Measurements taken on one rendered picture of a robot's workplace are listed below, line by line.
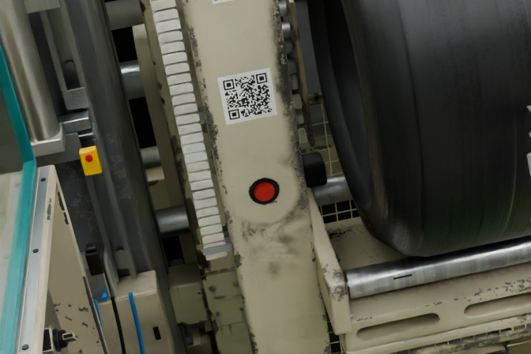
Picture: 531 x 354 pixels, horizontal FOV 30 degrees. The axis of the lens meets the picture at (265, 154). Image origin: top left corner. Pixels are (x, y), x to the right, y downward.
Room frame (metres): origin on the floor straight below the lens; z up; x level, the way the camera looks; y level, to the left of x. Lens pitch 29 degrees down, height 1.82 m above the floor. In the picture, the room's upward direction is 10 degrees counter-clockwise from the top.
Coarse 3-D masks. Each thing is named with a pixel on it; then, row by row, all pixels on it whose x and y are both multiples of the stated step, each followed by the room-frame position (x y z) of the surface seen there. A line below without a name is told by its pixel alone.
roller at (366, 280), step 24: (504, 240) 1.24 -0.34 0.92; (528, 240) 1.23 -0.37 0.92; (384, 264) 1.23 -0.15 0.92; (408, 264) 1.22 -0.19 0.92; (432, 264) 1.22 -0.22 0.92; (456, 264) 1.22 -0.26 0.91; (480, 264) 1.22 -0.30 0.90; (504, 264) 1.22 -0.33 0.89; (360, 288) 1.20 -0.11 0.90; (384, 288) 1.21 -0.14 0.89
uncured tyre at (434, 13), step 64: (320, 0) 1.57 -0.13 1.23; (384, 0) 1.15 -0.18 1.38; (448, 0) 1.13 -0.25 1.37; (512, 0) 1.13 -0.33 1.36; (320, 64) 1.56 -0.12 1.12; (384, 64) 1.12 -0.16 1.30; (448, 64) 1.09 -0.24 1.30; (512, 64) 1.09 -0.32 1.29; (384, 128) 1.11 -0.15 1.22; (448, 128) 1.07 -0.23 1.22; (512, 128) 1.08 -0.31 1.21; (384, 192) 1.13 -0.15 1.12; (448, 192) 1.08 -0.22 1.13; (512, 192) 1.09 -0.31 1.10
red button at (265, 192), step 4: (260, 184) 1.27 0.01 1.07; (264, 184) 1.27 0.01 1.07; (268, 184) 1.27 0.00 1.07; (256, 188) 1.27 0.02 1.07; (260, 188) 1.27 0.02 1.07; (264, 188) 1.27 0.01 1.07; (268, 188) 1.27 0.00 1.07; (272, 188) 1.27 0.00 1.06; (256, 192) 1.27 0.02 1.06; (260, 192) 1.27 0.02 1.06; (264, 192) 1.27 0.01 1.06; (268, 192) 1.27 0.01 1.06; (272, 192) 1.27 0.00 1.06; (256, 196) 1.27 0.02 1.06; (260, 196) 1.27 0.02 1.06; (264, 196) 1.27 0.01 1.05; (268, 196) 1.27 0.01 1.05; (272, 196) 1.27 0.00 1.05; (260, 200) 1.27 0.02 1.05; (264, 200) 1.27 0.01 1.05; (268, 200) 1.27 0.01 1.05
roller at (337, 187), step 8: (336, 176) 1.51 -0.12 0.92; (344, 176) 1.51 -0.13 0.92; (328, 184) 1.49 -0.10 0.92; (336, 184) 1.49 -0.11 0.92; (344, 184) 1.49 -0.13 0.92; (320, 192) 1.49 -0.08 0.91; (328, 192) 1.49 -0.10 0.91; (336, 192) 1.49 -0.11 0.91; (344, 192) 1.49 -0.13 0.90; (320, 200) 1.48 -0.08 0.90; (328, 200) 1.48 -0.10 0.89; (336, 200) 1.49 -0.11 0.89
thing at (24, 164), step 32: (0, 64) 1.07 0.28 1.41; (0, 96) 1.02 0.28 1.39; (0, 128) 0.97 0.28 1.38; (0, 160) 0.92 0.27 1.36; (32, 160) 1.07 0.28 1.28; (0, 192) 0.88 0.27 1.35; (32, 192) 1.00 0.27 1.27; (0, 224) 0.84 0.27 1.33; (0, 256) 0.80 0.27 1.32; (0, 288) 0.77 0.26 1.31; (0, 320) 0.73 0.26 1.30; (0, 352) 0.70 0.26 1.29
